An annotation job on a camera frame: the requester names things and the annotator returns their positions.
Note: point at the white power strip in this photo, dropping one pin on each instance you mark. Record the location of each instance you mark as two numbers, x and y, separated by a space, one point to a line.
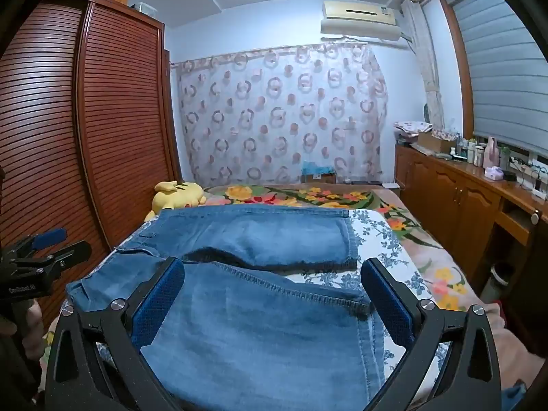
531 180

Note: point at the blue floral bed sheet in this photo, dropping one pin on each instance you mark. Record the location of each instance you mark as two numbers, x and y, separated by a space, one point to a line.
376 231

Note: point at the pink tissue box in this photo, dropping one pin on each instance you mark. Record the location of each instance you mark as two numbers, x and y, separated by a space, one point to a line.
493 173

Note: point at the open cardboard box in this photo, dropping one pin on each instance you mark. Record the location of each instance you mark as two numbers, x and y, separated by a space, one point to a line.
432 140

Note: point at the wooden sideboard cabinet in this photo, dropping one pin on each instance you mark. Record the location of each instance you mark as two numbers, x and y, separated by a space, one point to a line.
449 197

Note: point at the wooden louvred wardrobe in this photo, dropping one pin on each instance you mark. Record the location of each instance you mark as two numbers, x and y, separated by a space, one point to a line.
120 115

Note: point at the circle-patterned sheer curtain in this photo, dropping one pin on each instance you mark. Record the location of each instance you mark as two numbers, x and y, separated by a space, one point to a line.
278 115

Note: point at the grey window blind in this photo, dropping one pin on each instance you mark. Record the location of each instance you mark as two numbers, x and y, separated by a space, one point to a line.
501 64

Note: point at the pink bottle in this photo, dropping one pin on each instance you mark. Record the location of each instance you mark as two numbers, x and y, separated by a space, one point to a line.
492 152

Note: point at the person's left hand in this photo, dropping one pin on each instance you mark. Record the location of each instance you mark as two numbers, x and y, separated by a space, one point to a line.
34 329

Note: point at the clear storage box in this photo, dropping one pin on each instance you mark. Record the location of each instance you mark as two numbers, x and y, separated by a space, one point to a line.
143 7

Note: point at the white router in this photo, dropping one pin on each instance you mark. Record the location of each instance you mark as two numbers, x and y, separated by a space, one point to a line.
390 185

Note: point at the blue denim pants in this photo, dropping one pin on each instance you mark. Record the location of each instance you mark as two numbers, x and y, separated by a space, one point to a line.
257 321

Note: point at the cluster of toiletry bottles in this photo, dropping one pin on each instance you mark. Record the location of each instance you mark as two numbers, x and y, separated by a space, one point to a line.
469 150

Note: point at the cardboard box with blue plastic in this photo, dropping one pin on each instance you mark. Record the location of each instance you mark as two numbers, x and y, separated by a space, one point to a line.
319 171

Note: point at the folded floral cloth pile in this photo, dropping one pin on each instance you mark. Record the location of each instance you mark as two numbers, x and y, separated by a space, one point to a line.
411 127

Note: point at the tied beige curtain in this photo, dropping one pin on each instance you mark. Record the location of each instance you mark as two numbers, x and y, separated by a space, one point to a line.
428 64

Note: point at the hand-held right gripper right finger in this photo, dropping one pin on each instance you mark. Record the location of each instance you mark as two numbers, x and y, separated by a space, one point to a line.
387 304

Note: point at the yellow plush toy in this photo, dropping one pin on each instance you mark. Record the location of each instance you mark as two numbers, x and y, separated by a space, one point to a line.
177 197

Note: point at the colourful floral blanket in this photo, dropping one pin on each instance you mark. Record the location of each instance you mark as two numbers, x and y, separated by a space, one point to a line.
299 195

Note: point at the wall air conditioner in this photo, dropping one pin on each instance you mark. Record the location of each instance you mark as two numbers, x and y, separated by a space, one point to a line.
364 19

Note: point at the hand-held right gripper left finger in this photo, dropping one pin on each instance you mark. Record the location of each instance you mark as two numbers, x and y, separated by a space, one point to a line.
158 304

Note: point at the dark trash bin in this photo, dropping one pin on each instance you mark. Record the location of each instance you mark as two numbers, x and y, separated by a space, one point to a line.
498 282

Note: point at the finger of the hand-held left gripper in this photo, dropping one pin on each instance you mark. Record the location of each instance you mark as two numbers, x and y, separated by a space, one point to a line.
72 250
51 236

